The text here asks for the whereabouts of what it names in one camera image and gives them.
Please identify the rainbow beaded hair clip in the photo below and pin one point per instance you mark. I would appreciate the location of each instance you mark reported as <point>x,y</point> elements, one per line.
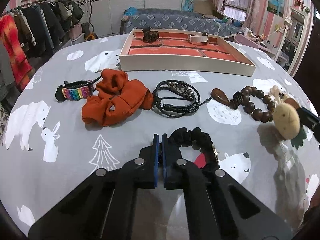
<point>75,91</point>

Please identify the black plastic claw hair clip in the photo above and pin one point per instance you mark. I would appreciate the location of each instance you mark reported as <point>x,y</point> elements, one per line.
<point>150,35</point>

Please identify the red orange jacket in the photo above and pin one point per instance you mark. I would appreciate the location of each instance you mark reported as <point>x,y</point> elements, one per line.
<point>18,61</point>

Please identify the dark hanging clothes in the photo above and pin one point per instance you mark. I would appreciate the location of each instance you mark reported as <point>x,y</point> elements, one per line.
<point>43,27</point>

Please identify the grey polar bear tablecloth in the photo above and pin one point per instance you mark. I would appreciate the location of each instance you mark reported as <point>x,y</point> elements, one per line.
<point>33,181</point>

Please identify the blue poster on wall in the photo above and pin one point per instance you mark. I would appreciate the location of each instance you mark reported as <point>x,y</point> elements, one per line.
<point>276,7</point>

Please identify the cream flower hair accessory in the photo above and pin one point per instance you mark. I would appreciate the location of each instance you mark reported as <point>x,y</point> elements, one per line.
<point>277,95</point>

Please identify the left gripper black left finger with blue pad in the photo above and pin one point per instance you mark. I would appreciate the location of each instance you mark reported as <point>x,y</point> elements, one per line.
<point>103,205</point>

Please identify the orange fabric scrunchie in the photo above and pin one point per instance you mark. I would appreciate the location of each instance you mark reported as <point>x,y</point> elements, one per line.
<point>118,98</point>

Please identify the pink bedside cabinet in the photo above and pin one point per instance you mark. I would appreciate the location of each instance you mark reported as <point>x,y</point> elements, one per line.
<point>244,40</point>

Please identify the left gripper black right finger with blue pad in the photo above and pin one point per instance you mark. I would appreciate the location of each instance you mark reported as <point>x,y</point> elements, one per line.
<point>217,206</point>

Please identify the metal clothes rack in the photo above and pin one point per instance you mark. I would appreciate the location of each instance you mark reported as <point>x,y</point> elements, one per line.
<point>26,5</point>

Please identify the bed with blue patterned cover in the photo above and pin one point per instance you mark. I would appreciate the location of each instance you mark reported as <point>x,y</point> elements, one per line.
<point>176,19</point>

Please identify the window with pink curtains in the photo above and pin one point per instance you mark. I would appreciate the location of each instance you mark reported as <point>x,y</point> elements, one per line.
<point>249,12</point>

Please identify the white framed mirror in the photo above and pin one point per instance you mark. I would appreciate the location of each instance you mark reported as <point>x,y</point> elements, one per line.
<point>296,28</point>

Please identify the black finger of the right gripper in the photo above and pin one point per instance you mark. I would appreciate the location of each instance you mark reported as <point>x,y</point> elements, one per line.
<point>311,121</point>

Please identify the black fabric scrunchie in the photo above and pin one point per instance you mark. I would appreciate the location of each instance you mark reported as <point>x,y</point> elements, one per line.
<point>198,140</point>

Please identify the cream tray with orange lining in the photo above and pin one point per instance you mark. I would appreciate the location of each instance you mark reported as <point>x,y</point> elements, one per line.
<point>183,50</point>

